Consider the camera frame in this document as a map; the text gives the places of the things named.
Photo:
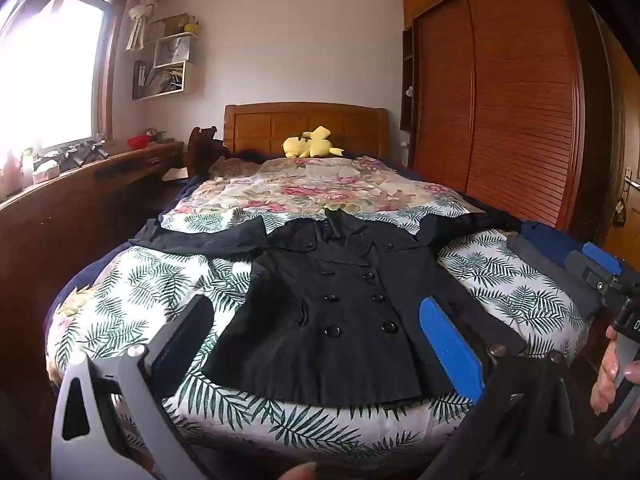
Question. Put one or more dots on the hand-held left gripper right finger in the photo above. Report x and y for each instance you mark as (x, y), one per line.
(450, 355)

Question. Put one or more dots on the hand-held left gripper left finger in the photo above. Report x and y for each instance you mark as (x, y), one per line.
(176, 345)

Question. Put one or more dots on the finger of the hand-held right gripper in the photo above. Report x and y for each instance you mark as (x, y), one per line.
(602, 257)
(582, 270)

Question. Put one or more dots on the black button coat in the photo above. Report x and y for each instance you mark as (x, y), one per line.
(325, 320)

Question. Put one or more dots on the grey folded clothes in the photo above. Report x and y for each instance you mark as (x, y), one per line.
(550, 270)

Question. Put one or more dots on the blue folded clothes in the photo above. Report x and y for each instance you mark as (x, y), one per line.
(545, 235)

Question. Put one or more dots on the person's right hand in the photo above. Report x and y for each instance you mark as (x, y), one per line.
(606, 370)

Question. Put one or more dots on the person's left hand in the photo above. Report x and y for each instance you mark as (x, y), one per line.
(300, 472)

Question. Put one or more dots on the hanging door tag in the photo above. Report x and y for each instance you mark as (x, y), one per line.
(620, 212)

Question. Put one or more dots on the bed with leaf-print bedding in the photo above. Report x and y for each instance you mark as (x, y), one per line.
(150, 285)

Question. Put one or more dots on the wooden door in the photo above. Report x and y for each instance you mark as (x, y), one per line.
(620, 125)

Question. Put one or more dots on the white paper sheet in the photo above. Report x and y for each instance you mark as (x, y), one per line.
(175, 175)

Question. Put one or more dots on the wooden desk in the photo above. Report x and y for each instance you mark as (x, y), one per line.
(60, 220)

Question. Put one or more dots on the wooden slatted wardrobe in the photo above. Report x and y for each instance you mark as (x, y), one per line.
(510, 110)

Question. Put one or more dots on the wooden chair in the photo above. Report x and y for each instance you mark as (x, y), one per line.
(200, 152)

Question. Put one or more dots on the floral quilt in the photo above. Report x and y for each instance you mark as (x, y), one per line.
(300, 195)

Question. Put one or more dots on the red bowl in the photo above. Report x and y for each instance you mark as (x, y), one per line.
(138, 142)

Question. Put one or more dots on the black tools on desk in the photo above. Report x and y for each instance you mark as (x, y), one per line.
(80, 152)

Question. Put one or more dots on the white tissue box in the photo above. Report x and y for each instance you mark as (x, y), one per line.
(46, 171)

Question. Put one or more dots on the white bottle green cap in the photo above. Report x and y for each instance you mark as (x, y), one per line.
(27, 167)

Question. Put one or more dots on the wooden headboard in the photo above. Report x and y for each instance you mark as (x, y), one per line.
(260, 125)

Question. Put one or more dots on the yellow plush toy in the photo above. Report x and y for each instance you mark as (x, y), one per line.
(307, 144)

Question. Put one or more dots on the window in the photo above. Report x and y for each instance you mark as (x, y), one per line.
(50, 70)

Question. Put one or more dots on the small yellow item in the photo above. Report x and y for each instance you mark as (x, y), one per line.
(192, 26)

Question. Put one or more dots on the tied cream curtain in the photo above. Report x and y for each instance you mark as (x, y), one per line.
(145, 10)

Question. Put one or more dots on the white wall shelf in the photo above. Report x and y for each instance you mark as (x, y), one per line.
(165, 75)

